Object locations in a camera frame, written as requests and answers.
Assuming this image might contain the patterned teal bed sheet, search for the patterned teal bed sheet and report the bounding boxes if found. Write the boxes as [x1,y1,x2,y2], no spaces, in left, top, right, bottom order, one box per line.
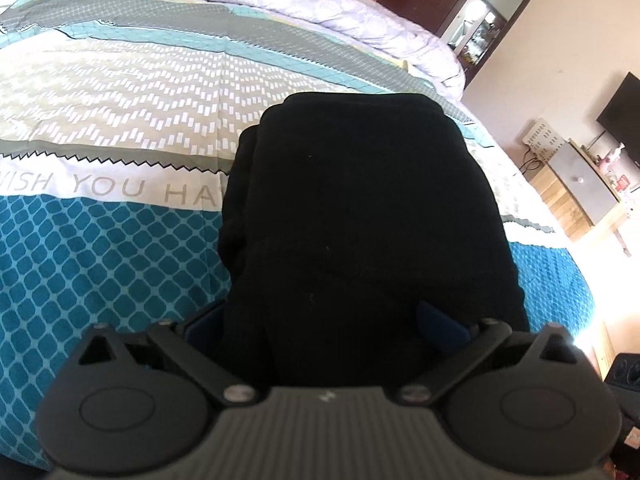
[0,0,598,471]

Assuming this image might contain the white quilt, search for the white quilt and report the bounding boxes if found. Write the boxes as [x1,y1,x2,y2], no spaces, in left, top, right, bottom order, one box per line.
[47,0,467,103]

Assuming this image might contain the pink figurine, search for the pink figurine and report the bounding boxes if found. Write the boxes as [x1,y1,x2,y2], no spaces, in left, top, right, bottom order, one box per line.
[597,142,627,172]

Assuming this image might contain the black television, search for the black television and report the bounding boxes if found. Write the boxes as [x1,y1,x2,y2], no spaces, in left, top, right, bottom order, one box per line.
[595,72,640,171]

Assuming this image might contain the wooden side cabinet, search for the wooden side cabinet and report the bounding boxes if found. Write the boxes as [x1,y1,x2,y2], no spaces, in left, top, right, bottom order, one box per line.
[527,140,632,247]

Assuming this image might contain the white router box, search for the white router box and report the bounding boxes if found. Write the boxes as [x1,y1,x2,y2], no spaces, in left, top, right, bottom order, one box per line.
[520,117,567,161]

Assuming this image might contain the black pants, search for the black pants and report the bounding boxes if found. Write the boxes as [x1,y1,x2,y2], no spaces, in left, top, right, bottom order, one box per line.
[216,91,531,392]

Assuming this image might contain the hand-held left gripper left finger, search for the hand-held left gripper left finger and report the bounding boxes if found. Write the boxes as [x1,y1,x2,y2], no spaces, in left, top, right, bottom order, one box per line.
[75,300,259,407]

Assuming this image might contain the black cable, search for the black cable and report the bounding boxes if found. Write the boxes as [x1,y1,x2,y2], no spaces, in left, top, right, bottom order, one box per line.
[517,147,545,175]

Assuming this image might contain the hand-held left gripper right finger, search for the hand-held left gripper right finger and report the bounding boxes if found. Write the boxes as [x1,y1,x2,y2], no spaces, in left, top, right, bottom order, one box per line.
[399,300,582,405]

